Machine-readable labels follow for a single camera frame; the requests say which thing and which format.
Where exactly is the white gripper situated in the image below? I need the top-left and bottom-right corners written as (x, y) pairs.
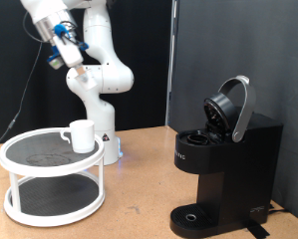
top-left (52, 34), bottom-right (90, 84)

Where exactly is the white mug with handle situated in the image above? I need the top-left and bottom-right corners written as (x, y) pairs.
top-left (59, 119), bottom-right (97, 154)

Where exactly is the black Keurig coffee machine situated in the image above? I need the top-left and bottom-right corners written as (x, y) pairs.
top-left (168, 75), bottom-right (284, 239)

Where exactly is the black backdrop curtain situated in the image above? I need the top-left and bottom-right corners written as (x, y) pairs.
top-left (0, 0), bottom-right (172, 144)

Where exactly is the grey metal pole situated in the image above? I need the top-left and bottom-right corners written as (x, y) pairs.
top-left (164, 0), bottom-right (180, 127)

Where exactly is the white two-tier turntable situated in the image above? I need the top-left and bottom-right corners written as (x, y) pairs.
top-left (0, 127), bottom-right (107, 228)

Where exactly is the grey backdrop panel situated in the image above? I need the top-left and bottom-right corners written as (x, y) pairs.
top-left (169, 0), bottom-right (298, 225)

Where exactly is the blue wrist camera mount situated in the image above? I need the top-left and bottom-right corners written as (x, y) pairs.
top-left (47, 22), bottom-right (90, 71)

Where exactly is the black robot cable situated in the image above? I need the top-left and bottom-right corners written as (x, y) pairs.
top-left (0, 11), bottom-right (45, 157)

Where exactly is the black power cord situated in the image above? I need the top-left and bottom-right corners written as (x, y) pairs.
top-left (267, 202), bottom-right (291, 214)

